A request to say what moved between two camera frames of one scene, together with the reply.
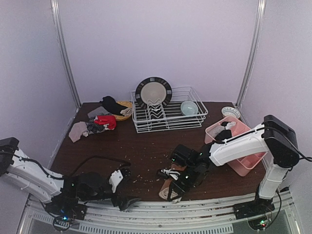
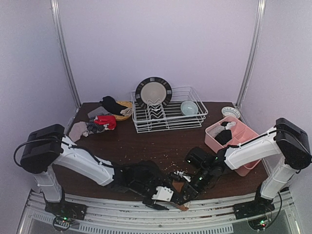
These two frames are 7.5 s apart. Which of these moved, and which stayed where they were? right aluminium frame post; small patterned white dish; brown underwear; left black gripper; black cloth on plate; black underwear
Moved: left black gripper; brown underwear
Stayed: black cloth on plate; black underwear; small patterned white dish; right aluminium frame post
